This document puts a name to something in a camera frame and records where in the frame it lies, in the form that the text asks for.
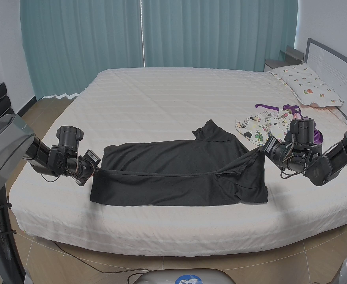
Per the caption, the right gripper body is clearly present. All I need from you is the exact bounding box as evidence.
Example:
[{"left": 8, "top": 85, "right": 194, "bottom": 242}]
[{"left": 259, "top": 136, "right": 292, "bottom": 168}]

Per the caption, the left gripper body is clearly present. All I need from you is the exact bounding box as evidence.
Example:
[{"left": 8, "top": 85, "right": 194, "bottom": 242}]
[{"left": 73, "top": 150, "right": 100, "bottom": 186}]

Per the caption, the black T-shirt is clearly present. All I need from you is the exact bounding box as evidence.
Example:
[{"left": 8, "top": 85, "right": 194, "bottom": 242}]
[{"left": 90, "top": 119, "right": 269, "bottom": 207}]

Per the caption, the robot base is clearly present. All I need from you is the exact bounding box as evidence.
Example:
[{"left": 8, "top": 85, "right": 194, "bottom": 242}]
[{"left": 136, "top": 269, "right": 236, "bottom": 284}]

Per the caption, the bed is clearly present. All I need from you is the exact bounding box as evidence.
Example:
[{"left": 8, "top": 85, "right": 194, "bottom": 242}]
[{"left": 9, "top": 37, "right": 347, "bottom": 257}]

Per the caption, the white printed pyjama top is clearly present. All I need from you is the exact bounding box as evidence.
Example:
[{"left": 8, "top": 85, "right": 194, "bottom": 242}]
[{"left": 235, "top": 111, "right": 292, "bottom": 147}]

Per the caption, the purple garment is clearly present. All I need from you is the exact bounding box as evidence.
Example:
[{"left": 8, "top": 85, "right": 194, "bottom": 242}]
[{"left": 254, "top": 103, "right": 323, "bottom": 144}]

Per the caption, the white printed pillow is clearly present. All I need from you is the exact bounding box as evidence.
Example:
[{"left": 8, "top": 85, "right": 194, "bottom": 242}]
[{"left": 269, "top": 63, "right": 345, "bottom": 108}]

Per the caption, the grey bedside table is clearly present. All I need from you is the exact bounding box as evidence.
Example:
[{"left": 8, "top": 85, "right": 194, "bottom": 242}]
[{"left": 264, "top": 46, "right": 305, "bottom": 72}]

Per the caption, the blue-green curtain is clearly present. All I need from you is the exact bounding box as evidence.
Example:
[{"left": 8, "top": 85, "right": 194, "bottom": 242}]
[
  {"left": 20, "top": 0, "right": 144, "bottom": 100},
  {"left": 141, "top": 0, "right": 298, "bottom": 72}
]

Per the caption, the black cable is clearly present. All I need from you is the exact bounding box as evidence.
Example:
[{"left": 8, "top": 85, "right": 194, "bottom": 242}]
[{"left": 52, "top": 241, "right": 160, "bottom": 284}]

